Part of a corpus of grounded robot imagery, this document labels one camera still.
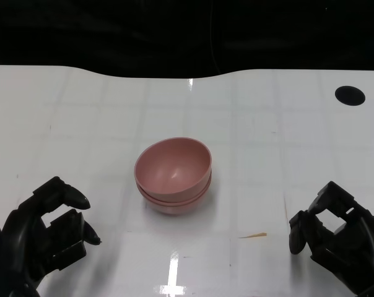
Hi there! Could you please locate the black backdrop cloth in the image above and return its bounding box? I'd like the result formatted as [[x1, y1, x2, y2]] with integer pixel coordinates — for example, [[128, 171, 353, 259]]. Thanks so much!
[[0, 0, 374, 78]]

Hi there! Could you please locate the black round table grommet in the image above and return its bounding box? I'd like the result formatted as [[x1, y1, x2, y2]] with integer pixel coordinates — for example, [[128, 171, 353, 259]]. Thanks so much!
[[334, 85, 366, 106]]

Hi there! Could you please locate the pink plastic bowl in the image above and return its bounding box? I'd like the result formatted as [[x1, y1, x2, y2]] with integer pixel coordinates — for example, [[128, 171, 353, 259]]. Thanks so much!
[[136, 170, 213, 205], [137, 178, 213, 217], [134, 137, 212, 199]]

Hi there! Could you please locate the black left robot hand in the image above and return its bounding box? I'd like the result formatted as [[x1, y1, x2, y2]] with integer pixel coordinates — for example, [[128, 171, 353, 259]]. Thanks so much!
[[1, 176, 103, 297]]

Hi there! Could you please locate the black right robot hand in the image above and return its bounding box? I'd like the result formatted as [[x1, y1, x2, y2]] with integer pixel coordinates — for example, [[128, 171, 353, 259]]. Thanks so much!
[[288, 181, 374, 297]]

